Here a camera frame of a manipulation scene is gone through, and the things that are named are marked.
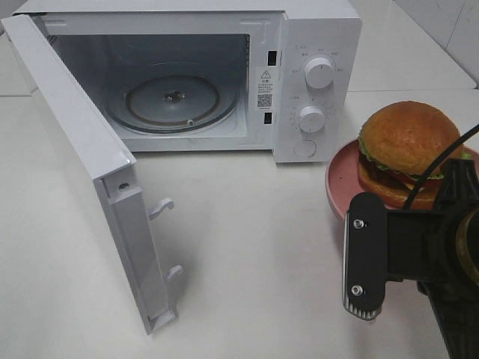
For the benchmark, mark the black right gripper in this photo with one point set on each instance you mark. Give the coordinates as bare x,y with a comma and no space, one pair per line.
439,250

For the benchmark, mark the white round door button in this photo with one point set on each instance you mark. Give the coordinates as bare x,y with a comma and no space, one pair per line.
305,149

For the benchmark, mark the white lower timer knob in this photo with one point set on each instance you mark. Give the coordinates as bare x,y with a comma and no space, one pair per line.
311,119

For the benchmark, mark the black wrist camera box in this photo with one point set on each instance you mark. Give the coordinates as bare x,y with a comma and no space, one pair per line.
364,271

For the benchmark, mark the white microwave door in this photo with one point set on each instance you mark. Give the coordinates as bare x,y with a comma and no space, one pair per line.
98,167

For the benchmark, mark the white microwave oven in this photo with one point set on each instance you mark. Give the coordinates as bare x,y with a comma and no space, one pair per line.
266,43

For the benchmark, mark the white upper power knob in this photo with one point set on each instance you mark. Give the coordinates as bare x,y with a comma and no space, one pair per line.
319,72

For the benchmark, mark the glass turntable plate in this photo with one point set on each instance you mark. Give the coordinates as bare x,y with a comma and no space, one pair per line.
172,98

